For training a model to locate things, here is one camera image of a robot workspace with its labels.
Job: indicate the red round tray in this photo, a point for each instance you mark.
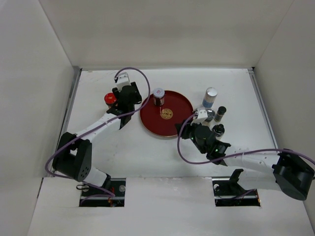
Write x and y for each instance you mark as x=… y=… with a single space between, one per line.
x=161 y=120

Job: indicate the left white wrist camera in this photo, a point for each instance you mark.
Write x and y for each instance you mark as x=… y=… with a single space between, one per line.
x=122 y=80

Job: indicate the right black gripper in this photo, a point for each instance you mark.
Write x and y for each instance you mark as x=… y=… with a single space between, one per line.
x=186 y=126

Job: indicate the black grinder bottle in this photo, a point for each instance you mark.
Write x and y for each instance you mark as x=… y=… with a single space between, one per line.
x=218 y=130

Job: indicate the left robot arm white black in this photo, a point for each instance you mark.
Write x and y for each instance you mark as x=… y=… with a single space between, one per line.
x=74 y=158

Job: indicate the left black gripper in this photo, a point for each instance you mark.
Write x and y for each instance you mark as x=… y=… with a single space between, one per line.
x=137 y=99

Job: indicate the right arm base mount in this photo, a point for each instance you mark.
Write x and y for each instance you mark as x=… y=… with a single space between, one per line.
x=228 y=192

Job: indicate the tall blue label salt bottle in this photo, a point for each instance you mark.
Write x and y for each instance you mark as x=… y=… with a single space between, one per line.
x=209 y=97

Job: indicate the dark jar white lid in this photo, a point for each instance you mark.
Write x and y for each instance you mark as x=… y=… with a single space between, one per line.
x=158 y=96

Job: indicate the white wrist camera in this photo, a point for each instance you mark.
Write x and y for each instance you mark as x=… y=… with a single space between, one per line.
x=122 y=80
x=200 y=115

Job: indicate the clear dome cap bottle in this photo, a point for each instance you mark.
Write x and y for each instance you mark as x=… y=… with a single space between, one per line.
x=210 y=116

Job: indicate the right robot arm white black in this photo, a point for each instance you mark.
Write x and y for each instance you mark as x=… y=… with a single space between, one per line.
x=273 y=169

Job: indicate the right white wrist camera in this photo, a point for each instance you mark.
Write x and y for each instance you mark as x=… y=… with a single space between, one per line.
x=200 y=115

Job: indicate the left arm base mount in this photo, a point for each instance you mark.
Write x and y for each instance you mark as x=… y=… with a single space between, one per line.
x=112 y=194

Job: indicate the small black cap spice bottle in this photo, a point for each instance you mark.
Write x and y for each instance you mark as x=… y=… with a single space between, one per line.
x=220 y=113

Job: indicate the red cap sauce jar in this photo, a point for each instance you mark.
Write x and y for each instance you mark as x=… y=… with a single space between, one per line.
x=110 y=100

